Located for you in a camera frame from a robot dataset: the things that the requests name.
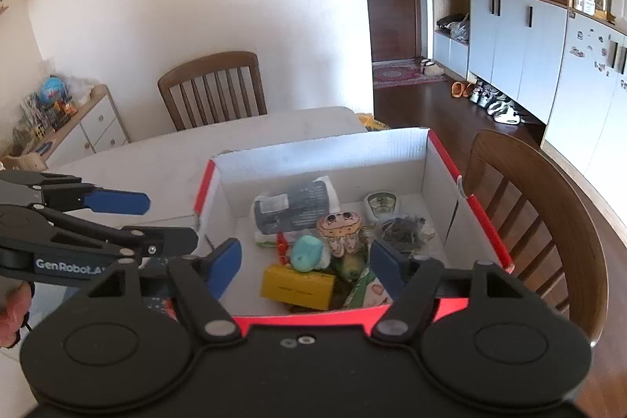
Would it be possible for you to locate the red shoe box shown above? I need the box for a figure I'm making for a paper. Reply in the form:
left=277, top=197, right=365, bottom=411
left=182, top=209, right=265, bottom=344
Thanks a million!
left=192, top=127, right=515, bottom=333

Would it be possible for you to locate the person's left hand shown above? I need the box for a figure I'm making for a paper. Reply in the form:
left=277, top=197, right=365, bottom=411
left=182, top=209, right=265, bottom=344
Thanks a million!
left=0, top=281, right=33, bottom=347

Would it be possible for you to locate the crumpled clear plastic bag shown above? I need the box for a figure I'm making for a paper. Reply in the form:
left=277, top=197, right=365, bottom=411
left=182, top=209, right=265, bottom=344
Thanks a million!
left=66, top=78, right=94, bottom=103

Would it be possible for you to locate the white sideboard with wooden top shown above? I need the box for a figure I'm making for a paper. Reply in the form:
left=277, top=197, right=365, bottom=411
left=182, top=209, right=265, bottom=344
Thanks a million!
left=36, top=84, right=132, bottom=169

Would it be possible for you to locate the clear bag of dark bits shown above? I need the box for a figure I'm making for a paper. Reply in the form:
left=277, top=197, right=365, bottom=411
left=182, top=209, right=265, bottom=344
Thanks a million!
left=372, top=215, right=437, bottom=252

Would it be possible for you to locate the row of white sneakers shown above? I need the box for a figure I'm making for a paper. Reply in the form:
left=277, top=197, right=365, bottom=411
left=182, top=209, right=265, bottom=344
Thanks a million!
left=470, top=82, right=525, bottom=125

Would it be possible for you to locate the green plush pouch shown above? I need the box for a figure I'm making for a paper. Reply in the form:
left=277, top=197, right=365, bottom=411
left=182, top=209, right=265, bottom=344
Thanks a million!
left=335, top=252, right=395, bottom=310

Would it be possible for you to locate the red patterned rug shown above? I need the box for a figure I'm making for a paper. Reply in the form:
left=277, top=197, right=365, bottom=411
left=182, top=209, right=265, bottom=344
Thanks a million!
left=372, top=60, right=449, bottom=90

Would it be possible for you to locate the beige cartoon face plush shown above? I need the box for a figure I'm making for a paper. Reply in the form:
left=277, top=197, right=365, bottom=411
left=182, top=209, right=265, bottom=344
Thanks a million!
left=316, top=211, right=366, bottom=257

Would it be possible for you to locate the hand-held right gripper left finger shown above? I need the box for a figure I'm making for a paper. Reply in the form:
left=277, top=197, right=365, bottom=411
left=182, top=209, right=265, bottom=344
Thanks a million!
left=88, top=238, right=243, bottom=340

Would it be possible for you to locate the round-backed wooden chair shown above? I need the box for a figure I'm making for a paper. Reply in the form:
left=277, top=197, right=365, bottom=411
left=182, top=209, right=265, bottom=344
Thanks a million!
left=463, top=129, right=608, bottom=347

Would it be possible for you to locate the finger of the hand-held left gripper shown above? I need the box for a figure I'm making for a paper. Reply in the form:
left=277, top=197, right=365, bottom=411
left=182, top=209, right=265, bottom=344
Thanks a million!
left=0, top=170, right=152, bottom=216
left=121, top=226, right=199, bottom=259

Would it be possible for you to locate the dark blue patterned booklet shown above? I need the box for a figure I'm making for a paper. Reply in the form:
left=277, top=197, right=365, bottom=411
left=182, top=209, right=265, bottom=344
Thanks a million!
left=144, top=295, right=177, bottom=318

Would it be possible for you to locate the grey plastic bag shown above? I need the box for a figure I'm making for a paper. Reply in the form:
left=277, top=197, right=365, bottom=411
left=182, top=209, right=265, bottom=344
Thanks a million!
left=449, top=14, right=470, bottom=41

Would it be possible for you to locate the yellow patterned cloth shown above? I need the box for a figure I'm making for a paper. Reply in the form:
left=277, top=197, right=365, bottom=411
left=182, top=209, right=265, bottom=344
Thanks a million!
left=357, top=112, right=390, bottom=132

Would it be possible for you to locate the cluster of small toys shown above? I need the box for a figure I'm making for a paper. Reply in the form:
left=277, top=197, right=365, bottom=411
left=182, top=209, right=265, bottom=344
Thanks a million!
left=10, top=92, right=79, bottom=149

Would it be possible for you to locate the blue globe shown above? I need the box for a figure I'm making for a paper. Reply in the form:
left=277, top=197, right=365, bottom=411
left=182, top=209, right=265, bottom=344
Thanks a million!
left=40, top=76, right=67, bottom=104

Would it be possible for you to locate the dark blue tissue packet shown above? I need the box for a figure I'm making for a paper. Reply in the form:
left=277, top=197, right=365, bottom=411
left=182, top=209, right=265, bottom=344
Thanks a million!
left=252, top=176, right=341, bottom=247

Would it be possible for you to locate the light wooden stool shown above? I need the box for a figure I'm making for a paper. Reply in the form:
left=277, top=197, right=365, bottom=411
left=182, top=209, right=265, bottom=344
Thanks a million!
left=2, top=151, right=49, bottom=171

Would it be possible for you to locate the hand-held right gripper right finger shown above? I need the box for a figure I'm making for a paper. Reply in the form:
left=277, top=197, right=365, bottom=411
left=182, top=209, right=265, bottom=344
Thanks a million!
left=371, top=239, right=540, bottom=343

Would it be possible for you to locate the green and white tape dispenser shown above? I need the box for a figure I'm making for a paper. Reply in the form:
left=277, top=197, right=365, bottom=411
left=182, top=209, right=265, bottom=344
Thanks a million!
left=362, top=192, right=400, bottom=225

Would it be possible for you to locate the large white wall cabinet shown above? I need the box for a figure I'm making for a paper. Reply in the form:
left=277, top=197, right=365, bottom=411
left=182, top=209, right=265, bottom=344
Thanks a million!
left=433, top=0, right=627, bottom=184

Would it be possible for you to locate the yellow box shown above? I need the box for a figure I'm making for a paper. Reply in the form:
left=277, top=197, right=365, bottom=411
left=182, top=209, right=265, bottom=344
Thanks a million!
left=261, top=264, right=336, bottom=311

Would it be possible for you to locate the slatted wooden chair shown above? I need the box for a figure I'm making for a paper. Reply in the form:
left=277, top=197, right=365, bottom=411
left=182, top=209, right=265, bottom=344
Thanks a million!
left=158, top=51, right=268, bottom=132

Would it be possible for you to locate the teal round toy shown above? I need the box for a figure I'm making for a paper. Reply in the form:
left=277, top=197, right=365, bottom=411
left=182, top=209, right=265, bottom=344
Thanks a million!
left=290, top=236, right=331, bottom=273

